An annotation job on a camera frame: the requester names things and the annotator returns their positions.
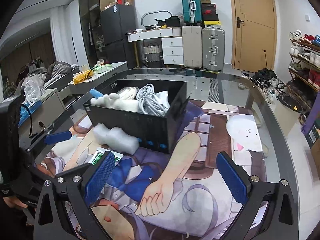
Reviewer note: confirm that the beige suitcase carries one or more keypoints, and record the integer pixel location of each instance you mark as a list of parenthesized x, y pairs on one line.
[(192, 46)]

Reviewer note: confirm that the yellow bag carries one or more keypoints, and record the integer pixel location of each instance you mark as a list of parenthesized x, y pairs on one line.
[(81, 77)]

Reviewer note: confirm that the black cardboard box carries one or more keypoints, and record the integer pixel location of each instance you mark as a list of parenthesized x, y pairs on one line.
[(153, 132)]

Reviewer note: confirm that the wooden door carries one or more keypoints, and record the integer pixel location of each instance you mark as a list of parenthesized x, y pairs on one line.
[(254, 34)]

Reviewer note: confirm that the white drawer desk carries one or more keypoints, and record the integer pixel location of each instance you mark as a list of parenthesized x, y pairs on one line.
[(163, 45)]

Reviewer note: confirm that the pile of shoes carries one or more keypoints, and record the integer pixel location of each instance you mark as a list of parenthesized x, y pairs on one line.
[(267, 83)]

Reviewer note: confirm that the white foam block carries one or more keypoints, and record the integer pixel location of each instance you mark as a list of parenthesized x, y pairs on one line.
[(116, 139)]

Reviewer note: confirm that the wooden shoe rack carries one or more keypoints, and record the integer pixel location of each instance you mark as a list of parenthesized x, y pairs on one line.
[(304, 65)]

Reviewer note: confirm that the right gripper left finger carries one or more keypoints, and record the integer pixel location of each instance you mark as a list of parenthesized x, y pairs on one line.
[(81, 187)]

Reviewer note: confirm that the woven laundry basket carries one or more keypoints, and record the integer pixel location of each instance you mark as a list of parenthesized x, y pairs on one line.
[(153, 53)]

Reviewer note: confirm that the stacked shoe boxes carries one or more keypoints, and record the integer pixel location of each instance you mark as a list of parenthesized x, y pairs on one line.
[(210, 17)]

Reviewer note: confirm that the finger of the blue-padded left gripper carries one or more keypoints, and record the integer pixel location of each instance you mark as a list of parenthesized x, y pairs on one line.
[(57, 137)]

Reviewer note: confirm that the silver suitcase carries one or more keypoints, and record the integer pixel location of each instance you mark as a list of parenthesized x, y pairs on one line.
[(213, 49)]

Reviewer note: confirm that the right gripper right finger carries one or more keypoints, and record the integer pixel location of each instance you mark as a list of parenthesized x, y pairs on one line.
[(279, 221)]

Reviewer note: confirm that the white plush toy blue tips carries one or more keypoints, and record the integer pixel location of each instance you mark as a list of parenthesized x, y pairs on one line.
[(124, 99)]

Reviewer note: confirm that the green white medicine packet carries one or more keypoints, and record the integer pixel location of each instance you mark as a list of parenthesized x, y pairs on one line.
[(100, 152)]

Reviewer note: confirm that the grey sofa with clothes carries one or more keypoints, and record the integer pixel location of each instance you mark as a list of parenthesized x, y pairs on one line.
[(57, 75)]

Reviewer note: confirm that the teal suitcase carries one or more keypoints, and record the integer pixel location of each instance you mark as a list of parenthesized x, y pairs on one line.
[(192, 12)]

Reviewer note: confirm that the black refrigerator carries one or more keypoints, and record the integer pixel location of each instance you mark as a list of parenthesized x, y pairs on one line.
[(117, 21)]

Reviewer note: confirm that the grey coffee table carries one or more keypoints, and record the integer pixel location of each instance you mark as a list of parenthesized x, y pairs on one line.
[(97, 79)]

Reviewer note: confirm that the anime print table mat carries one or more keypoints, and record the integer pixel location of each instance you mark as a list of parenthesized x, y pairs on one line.
[(182, 195)]

